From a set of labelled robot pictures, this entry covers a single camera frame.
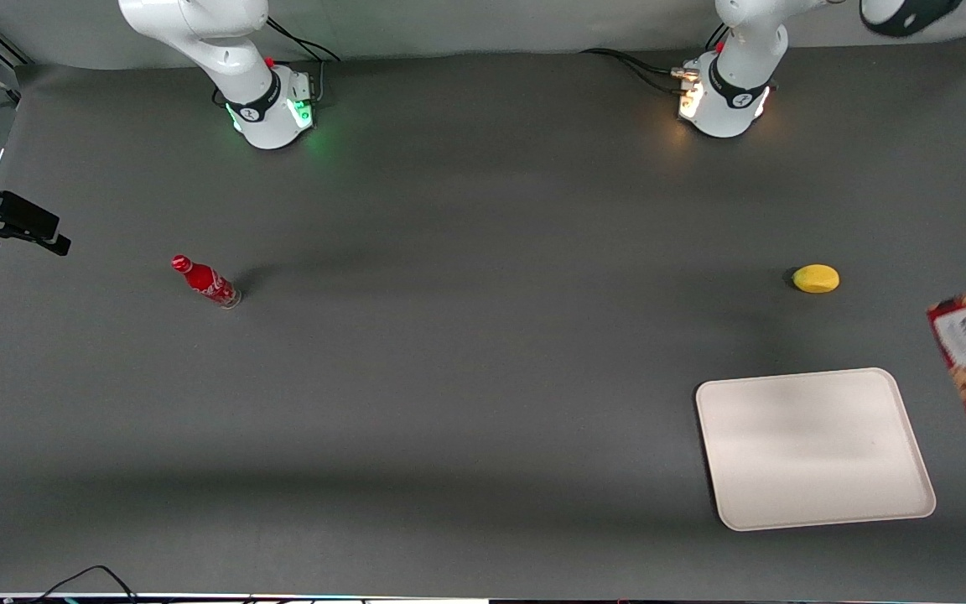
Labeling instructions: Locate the black arm base cable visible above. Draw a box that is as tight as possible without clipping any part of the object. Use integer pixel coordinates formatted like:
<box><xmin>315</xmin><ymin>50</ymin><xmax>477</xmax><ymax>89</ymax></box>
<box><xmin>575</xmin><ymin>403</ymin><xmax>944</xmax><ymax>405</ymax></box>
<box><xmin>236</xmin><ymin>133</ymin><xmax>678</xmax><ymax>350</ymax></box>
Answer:
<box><xmin>579</xmin><ymin>23</ymin><xmax>734</xmax><ymax>95</ymax></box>
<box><xmin>265</xmin><ymin>15</ymin><xmax>341</xmax><ymax>103</ymax></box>

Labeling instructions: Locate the black right arm base cable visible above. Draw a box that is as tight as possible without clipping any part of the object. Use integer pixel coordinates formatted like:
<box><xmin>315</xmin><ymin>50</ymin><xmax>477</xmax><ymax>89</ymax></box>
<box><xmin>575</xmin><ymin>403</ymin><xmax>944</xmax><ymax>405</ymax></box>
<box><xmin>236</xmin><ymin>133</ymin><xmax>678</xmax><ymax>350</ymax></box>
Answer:
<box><xmin>265</xmin><ymin>15</ymin><xmax>341</xmax><ymax>103</ymax></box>

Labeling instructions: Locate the black left arm base cable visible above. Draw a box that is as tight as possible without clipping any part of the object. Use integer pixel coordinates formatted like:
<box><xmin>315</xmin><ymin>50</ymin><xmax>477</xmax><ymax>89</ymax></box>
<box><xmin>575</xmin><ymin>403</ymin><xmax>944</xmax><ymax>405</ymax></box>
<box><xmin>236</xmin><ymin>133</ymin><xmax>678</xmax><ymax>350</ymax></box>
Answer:
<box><xmin>579</xmin><ymin>23</ymin><xmax>734</xmax><ymax>95</ymax></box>

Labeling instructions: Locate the beige plastic tray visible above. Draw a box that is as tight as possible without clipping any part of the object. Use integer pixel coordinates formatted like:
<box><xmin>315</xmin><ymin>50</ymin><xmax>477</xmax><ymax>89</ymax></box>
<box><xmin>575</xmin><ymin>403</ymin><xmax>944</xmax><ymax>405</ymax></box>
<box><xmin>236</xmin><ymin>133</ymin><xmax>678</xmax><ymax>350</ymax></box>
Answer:
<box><xmin>694</xmin><ymin>367</ymin><xmax>937</xmax><ymax>533</ymax></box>

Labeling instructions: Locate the red cola bottle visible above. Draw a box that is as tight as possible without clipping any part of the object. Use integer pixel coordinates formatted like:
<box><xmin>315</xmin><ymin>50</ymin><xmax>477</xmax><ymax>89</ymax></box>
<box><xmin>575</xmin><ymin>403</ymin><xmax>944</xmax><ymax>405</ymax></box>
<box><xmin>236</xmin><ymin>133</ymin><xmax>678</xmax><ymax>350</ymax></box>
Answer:
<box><xmin>170</xmin><ymin>254</ymin><xmax>242</xmax><ymax>310</ymax></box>

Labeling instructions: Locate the black cable at table edge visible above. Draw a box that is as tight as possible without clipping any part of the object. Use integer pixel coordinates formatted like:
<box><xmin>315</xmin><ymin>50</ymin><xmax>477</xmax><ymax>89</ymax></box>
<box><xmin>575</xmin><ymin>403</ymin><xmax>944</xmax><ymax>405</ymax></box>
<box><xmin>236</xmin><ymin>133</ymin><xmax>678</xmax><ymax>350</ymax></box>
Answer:
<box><xmin>29</xmin><ymin>565</ymin><xmax>142</xmax><ymax>604</ymax></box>

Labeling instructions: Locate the yellow lemon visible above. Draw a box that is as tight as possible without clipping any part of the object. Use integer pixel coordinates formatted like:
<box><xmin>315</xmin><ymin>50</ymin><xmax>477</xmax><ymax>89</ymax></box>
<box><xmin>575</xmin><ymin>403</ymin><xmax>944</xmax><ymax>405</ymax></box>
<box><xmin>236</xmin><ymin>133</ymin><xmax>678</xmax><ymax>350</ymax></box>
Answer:
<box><xmin>792</xmin><ymin>264</ymin><xmax>841</xmax><ymax>294</ymax></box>

